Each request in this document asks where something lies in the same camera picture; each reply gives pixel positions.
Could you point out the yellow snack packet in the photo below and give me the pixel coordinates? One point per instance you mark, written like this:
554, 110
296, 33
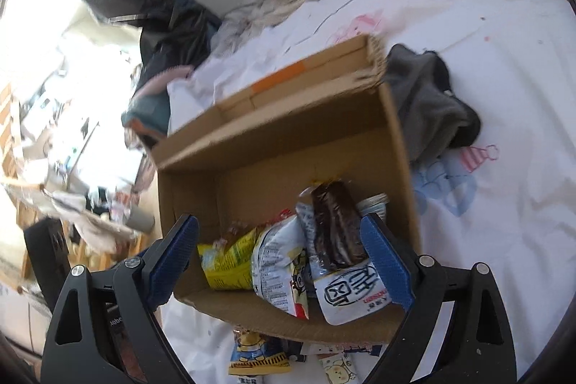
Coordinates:
229, 262

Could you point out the blue tiger print snack packet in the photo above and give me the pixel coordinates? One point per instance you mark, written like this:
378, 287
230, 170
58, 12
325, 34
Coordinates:
256, 354

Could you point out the grey cloth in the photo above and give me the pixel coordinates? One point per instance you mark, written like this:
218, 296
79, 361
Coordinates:
427, 105

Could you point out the brown cardboard box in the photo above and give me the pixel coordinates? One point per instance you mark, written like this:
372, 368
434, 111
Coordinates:
270, 168

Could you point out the white cartoon print snack packet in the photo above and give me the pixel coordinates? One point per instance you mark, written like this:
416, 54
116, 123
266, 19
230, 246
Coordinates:
337, 370

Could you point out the teal orange pink quilt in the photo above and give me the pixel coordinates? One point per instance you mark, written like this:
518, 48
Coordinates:
153, 105

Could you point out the dark brown snack packet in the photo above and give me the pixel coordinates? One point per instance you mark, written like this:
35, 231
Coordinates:
337, 226

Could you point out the white snack packet red edge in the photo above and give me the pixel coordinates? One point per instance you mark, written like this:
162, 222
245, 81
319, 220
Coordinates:
279, 267

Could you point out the white packet bold black print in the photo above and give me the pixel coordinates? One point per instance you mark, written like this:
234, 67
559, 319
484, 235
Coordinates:
351, 294

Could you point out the white bed sheet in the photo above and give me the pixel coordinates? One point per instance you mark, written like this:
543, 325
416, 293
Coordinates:
495, 208

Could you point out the grey trash bin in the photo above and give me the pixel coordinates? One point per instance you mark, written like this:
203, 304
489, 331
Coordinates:
140, 218

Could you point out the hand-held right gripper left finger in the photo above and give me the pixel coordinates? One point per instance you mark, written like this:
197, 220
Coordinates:
173, 258

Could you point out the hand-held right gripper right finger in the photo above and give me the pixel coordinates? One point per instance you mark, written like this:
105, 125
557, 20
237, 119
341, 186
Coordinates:
387, 262

